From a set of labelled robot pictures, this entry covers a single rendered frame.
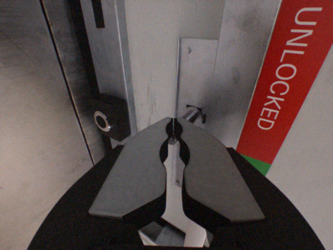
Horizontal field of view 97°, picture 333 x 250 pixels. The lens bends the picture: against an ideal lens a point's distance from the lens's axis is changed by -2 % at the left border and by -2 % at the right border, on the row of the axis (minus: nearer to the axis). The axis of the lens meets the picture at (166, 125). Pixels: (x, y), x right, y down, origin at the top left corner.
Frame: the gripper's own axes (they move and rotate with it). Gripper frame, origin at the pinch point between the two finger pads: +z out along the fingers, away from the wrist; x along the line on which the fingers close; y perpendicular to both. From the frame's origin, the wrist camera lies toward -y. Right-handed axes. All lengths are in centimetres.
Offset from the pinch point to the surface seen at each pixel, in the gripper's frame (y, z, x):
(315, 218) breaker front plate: 10.1, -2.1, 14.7
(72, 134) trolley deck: 7.7, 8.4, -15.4
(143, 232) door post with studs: 35.1, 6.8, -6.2
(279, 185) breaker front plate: 7.5, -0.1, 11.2
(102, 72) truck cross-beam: -1.1, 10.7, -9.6
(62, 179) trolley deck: 14.3, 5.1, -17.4
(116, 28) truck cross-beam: -6.2, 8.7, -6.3
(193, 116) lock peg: 1.6, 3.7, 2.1
